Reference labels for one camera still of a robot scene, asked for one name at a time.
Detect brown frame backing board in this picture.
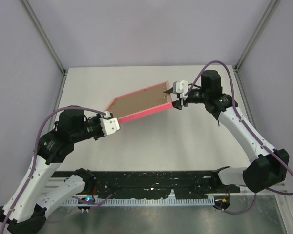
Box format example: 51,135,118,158
109,83,172,118

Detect pink picture frame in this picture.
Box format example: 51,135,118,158
105,80,174,124

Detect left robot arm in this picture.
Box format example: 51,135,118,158
0,106,120,234

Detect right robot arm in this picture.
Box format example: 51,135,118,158
165,70,289,193

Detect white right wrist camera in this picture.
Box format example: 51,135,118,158
172,80,188,100

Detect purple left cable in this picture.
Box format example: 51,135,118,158
0,105,113,234

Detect purple cable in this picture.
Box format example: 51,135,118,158
184,60,293,215
0,105,113,234

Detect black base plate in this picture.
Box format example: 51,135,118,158
53,170,235,199

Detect slotted cable duct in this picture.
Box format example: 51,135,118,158
63,197,215,207

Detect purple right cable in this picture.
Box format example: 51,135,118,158
184,60,293,215

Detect left aluminium frame post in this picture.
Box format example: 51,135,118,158
21,0,68,76

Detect aluminium frame post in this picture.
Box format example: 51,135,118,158
234,0,281,73
21,0,68,76

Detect right aluminium frame post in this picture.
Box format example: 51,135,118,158
234,0,281,73

